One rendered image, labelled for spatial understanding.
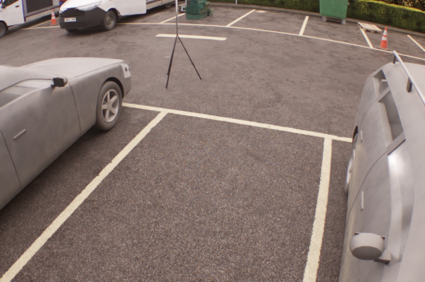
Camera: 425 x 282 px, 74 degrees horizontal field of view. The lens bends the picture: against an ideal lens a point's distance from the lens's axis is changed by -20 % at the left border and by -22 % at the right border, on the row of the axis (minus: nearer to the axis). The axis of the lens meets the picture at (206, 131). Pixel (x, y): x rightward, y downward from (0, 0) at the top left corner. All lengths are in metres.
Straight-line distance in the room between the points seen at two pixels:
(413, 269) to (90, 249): 2.47
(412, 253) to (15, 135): 3.18
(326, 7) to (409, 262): 12.62
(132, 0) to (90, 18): 1.58
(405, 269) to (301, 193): 2.16
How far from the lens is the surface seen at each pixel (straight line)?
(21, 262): 3.14
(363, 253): 1.56
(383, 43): 10.75
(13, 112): 3.32
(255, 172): 3.77
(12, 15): 15.27
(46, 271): 2.98
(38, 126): 3.50
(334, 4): 13.71
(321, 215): 3.32
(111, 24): 11.64
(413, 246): 1.64
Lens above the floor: 2.17
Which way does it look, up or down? 29 degrees down
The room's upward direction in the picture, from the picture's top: straight up
